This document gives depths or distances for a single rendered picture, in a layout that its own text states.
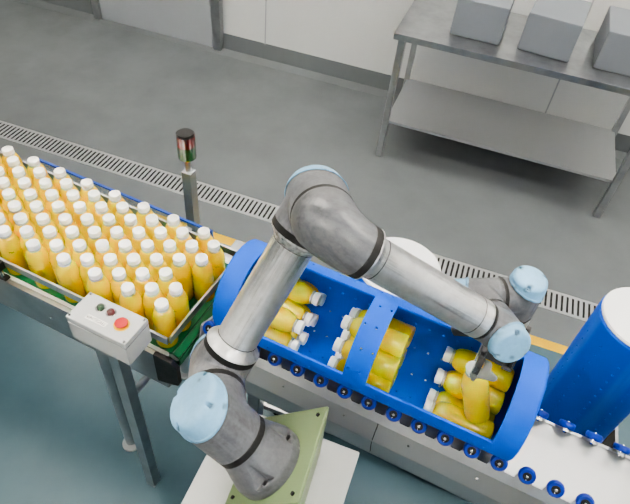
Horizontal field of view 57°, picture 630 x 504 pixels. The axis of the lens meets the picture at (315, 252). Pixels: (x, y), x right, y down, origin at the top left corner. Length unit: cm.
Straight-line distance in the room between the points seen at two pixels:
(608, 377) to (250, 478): 133
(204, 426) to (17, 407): 193
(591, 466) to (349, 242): 115
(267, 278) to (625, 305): 135
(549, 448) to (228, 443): 101
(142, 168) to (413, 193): 178
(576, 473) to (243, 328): 106
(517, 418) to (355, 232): 76
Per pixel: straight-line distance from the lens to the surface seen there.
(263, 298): 109
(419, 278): 97
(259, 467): 114
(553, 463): 180
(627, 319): 208
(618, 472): 188
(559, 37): 374
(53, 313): 207
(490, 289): 118
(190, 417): 107
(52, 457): 277
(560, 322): 343
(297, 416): 124
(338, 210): 92
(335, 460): 138
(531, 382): 152
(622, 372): 209
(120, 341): 163
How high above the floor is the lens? 240
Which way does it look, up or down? 46 degrees down
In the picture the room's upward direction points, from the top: 7 degrees clockwise
